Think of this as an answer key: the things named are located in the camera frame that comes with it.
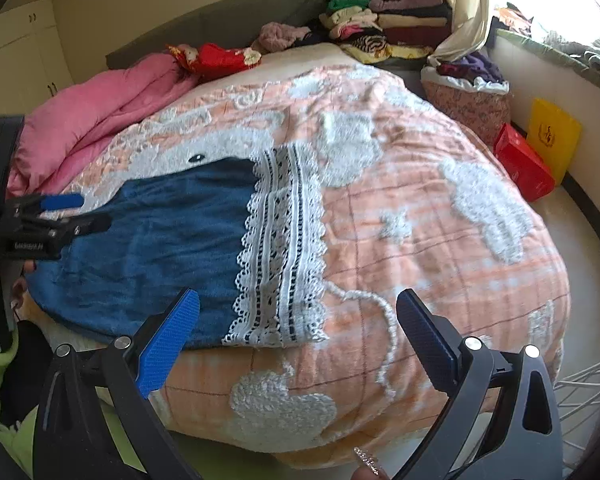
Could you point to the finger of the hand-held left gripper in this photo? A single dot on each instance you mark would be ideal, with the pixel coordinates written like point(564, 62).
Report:
point(87, 225)
point(62, 202)

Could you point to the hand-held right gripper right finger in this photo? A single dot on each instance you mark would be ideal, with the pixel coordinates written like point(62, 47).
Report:
point(422, 332)

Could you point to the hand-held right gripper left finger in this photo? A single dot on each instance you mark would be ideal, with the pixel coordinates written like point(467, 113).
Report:
point(172, 332)

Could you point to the blue denim pants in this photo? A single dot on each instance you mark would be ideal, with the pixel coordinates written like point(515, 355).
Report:
point(170, 240)

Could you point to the person's right hand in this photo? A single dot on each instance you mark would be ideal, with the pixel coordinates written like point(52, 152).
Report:
point(370, 462)

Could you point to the orange and white fluffy blanket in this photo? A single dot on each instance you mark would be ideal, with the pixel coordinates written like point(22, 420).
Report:
point(405, 240)

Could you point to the pink quilt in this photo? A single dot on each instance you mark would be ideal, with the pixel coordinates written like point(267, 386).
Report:
point(95, 110)

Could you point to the cream wardrobe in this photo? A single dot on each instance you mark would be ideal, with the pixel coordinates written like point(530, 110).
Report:
point(25, 55)

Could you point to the red box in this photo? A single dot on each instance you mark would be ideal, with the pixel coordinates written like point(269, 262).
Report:
point(522, 165)

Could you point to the red garment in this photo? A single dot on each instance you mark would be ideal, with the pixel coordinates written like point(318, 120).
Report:
point(220, 57)

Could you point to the green headboard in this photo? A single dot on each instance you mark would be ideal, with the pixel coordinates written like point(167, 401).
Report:
point(205, 27)

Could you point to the floral laundry basket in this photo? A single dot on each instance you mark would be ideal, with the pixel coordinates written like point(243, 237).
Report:
point(472, 107)

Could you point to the yellow bag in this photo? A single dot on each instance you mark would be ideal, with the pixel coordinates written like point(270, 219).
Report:
point(552, 137)

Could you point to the purple clothes heap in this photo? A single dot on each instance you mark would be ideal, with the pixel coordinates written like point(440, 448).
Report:
point(472, 70)

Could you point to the bed with beige sheet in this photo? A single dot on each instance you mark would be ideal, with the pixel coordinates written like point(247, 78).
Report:
point(300, 60)

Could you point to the mauve fluffy cloth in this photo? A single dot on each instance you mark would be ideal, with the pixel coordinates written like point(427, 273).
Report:
point(280, 36)

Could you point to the stack of folded clothes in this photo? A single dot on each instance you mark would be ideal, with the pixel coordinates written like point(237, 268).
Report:
point(395, 15)

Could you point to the cream curtain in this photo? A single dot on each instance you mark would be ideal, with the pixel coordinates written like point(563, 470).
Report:
point(467, 15)

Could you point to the cluttered green window sill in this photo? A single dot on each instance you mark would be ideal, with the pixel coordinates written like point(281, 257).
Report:
point(570, 45)

